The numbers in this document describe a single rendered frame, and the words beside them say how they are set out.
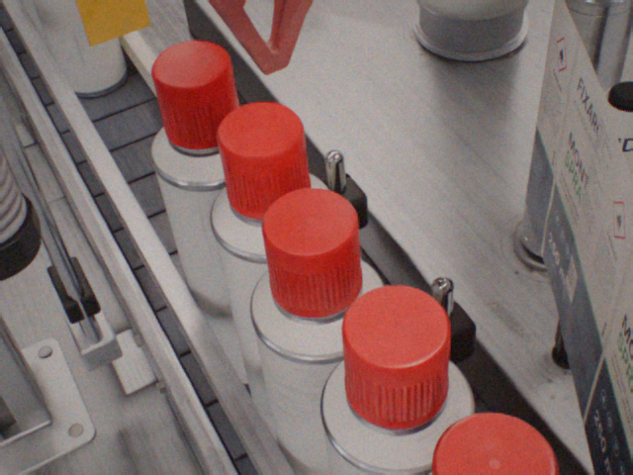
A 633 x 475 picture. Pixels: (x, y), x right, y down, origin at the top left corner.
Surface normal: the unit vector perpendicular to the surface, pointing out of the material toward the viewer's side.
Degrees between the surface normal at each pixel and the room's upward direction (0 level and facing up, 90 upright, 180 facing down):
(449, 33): 90
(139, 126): 0
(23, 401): 90
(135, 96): 0
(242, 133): 2
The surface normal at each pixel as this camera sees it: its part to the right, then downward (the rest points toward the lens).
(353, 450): -0.53, -0.07
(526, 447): -0.11, -0.65
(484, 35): 0.10, 0.73
